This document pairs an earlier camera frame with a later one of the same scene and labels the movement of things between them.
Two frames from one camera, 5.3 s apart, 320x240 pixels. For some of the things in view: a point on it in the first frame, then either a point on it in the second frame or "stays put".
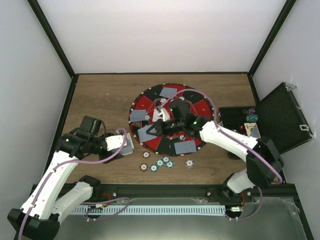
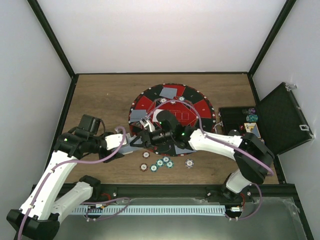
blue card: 168,92 stays put
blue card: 137,115 stays put
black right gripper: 161,130 -> 137,145
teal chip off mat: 159,163 stays put
